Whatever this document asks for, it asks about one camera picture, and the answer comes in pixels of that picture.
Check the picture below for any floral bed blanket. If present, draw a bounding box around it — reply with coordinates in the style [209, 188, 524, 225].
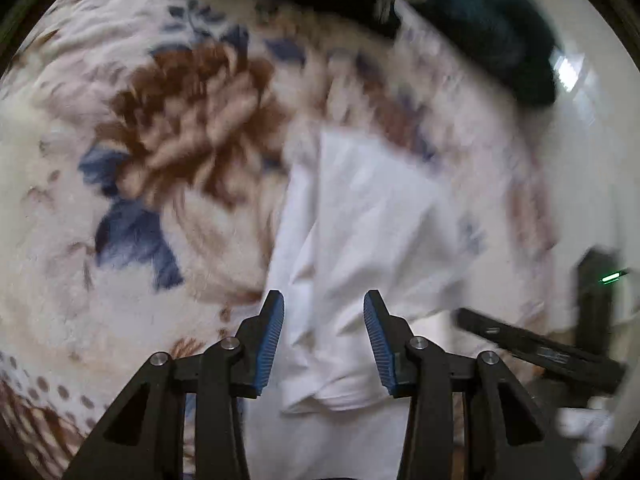
[1, 0, 554, 479]

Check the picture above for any white t-shirt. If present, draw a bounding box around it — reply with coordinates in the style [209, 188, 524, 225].
[244, 128, 464, 479]

